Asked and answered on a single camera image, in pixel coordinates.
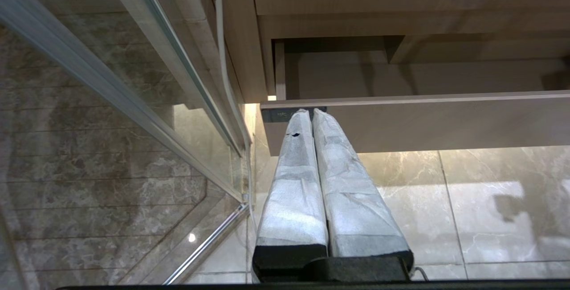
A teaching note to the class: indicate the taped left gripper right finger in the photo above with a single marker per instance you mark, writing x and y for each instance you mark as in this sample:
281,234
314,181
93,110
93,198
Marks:
356,210

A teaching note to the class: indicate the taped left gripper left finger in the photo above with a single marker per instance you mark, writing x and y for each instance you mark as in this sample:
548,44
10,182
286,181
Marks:
294,210

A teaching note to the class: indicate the light wooden vanity drawer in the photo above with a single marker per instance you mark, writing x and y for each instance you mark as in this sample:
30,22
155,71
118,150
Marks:
445,123

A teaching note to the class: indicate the green label sign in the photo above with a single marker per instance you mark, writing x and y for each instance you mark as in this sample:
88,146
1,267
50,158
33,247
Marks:
272,115

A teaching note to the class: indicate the clear glass shower panel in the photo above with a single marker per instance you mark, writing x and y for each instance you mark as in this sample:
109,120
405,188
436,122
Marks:
89,183

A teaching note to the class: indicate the aluminium glass door bar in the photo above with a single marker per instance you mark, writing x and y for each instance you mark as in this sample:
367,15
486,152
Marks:
89,76

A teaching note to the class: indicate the chrome floor rail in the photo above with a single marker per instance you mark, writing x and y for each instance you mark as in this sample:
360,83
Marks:
207,243

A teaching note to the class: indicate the aluminium shower track rail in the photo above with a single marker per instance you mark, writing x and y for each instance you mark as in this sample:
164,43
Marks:
187,71

